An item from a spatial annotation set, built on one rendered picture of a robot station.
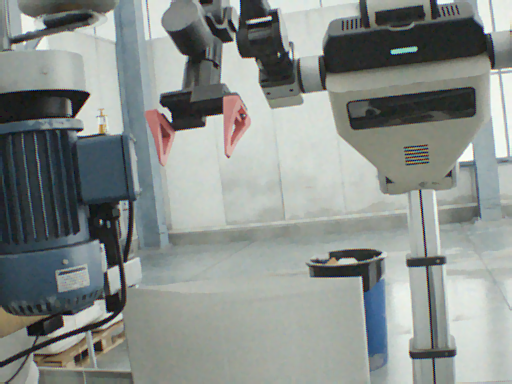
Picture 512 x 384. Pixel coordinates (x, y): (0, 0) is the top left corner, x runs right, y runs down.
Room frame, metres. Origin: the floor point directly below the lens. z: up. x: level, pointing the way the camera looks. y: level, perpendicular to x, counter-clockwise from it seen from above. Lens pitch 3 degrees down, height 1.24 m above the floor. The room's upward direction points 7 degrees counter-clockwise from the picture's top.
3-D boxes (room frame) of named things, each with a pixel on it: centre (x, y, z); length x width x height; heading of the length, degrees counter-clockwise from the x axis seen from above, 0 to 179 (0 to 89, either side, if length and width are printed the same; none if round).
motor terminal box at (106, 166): (0.76, 0.21, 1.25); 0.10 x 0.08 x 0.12; 10
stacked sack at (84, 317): (3.75, 1.55, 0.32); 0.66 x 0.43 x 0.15; 167
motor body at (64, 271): (0.75, 0.31, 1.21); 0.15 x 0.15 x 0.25
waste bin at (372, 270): (3.26, -0.43, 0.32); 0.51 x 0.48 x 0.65; 165
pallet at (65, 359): (4.09, 1.68, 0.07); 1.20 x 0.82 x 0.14; 167
